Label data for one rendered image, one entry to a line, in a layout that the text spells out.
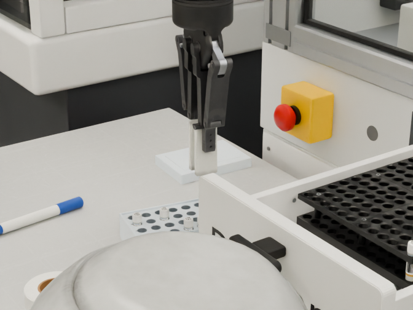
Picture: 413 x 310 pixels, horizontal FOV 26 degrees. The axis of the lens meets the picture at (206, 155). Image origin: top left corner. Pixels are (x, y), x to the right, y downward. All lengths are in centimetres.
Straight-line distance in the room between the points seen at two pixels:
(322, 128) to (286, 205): 28
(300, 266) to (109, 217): 45
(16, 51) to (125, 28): 20
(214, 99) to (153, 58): 63
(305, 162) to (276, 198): 36
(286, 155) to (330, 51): 21
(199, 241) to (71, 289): 7
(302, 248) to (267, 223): 6
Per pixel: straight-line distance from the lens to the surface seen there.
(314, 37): 132
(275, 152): 145
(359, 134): 129
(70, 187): 136
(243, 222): 94
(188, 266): 42
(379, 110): 125
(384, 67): 122
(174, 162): 139
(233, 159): 140
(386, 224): 97
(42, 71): 161
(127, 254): 43
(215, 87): 108
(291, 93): 131
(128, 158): 145
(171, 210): 122
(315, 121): 130
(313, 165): 138
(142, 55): 170
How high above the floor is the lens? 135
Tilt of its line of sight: 24 degrees down
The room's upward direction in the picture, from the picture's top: straight up
